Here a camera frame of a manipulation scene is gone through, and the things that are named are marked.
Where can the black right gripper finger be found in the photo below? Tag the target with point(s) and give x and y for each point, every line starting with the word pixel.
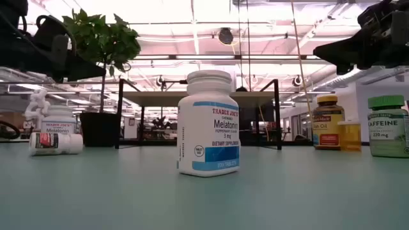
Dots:
pixel 342 54

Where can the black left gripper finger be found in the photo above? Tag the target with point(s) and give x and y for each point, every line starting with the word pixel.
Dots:
pixel 83 70

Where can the white melatonin bottle blue label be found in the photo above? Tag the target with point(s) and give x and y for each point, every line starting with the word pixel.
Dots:
pixel 59 123
pixel 207 127

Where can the fish oil bottle yellow lid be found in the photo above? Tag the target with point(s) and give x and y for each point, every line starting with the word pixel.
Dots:
pixel 326 127

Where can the small white bottle red label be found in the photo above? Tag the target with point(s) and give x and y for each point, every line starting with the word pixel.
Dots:
pixel 64 143

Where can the amber pill vial white cap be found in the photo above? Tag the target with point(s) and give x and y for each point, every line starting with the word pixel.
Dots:
pixel 350 137

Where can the caffeine bottle green lid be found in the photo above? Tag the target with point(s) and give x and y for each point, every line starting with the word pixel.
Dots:
pixel 386 134

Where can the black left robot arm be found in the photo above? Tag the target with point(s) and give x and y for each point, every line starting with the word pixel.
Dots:
pixel 12 48

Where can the wooden shelf with black legs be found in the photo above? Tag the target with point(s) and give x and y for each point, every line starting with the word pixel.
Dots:
pixel 159 99

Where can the green leafy artificial plant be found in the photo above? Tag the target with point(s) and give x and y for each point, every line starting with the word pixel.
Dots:
pixel 102 41

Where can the white robot figure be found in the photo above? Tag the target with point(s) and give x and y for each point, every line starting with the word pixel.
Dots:
pixel 38 105

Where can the black plant pot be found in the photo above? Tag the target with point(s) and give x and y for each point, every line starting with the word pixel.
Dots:
pixel 99 129

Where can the black round ceiling fixture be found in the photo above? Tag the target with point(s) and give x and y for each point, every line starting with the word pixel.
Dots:
pixel 226 35

